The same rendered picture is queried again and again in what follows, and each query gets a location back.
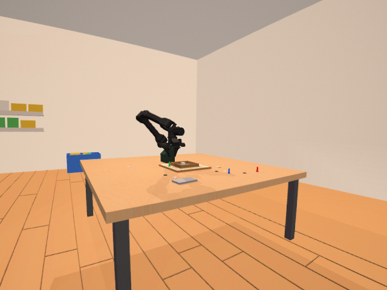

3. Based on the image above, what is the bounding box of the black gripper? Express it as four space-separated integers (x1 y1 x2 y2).
158 135 185 157

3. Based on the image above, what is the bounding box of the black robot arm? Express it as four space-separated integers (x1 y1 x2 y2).
136 110 184 149

